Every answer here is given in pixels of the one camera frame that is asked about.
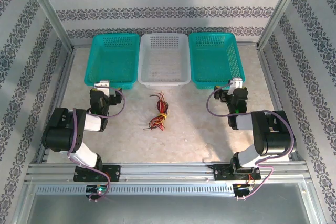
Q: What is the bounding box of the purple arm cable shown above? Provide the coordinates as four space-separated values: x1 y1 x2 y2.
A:
206 82 296 201
67 86 127 202

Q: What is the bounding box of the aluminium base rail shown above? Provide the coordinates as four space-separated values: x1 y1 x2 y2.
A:
25 162 312 183

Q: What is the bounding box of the teal plastic basket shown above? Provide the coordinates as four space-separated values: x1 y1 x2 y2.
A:
83 33 140 90
188 32 246 90

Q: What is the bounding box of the aluminium table side rail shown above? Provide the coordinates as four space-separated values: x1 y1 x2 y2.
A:
256 44 307 162
36 48 77 163

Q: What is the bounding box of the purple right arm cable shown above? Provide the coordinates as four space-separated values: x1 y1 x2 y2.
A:
206 82 296 201

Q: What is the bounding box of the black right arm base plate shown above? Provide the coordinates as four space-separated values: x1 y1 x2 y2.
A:
213 163 262 182

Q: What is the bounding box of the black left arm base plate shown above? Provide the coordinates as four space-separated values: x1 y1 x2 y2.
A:
73 165 122 183

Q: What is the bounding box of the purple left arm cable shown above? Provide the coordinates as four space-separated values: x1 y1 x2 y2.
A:
67 86 127 202

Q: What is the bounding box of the white plastic basket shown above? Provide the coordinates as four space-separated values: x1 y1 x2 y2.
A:
137 34 192 88

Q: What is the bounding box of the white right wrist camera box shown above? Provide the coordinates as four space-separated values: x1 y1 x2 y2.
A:
227 78 244 95

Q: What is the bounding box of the aluminium frame post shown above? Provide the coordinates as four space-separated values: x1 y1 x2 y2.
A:
22 0 77 53
258 0 308 49

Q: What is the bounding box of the slotted grey cable duct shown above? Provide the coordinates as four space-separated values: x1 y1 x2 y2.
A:
34 183 236 196

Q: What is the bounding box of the grey metal panel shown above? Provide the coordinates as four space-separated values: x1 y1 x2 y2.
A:
26 195 310 224

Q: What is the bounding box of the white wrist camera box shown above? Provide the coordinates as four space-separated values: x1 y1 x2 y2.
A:
227 78 244 95
93 80 111 95

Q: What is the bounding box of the small black circuit board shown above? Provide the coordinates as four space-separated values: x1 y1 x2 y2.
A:
233 183 255 195
86 185 110 196

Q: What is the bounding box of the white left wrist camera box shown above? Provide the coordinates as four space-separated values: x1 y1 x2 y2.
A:
93 80 111 95

